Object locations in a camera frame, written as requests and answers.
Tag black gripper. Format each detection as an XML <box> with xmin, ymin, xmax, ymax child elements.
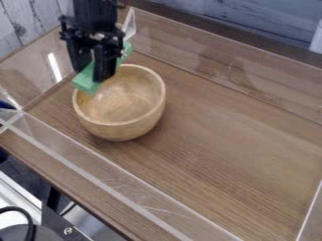
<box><xmin>58</xmin><ymin>0</ymin><xmax>124</xmax><ymax>83</ymax></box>

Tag green rectangular block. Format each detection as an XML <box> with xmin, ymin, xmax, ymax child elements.
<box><xmin>72</xmin><ymin>41</ymin><xmax>133</xmax><ymax>94</ymax></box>

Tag brown wooden bowl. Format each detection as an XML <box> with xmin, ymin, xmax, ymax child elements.
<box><xmin>72</xmin><ymin>64</ymin><xmax>165</xmax><ymax>141</ymax></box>

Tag black metal table leg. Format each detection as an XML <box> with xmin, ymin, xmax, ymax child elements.
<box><xmin>46</xmin><ymin>187</ymin><xmax>61</xmax><ymax>212</ymax></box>

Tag clear acrylic corner bracket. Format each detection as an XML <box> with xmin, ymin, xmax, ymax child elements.
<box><xmin>117</xmin><ymin>8</ymin><xmax>137</xmax><ymax>41</ymax></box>

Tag clear acrylic wall panels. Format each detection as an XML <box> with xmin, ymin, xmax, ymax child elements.
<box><xmin>0</xmin><ymin>8</ymin><xmax>322</xmax><ymax>241</ymax></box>

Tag black bracket with screw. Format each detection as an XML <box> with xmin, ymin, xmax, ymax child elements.
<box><xmin>41</xmin><ymin>205</ymin><xmax>93</xmax><ymax>241</ymax></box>

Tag black cable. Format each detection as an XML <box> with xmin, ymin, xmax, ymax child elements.
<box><xmin>0</xmin><ymin>205</ymin><xmax>36</xmax><ymax>241</ymax></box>

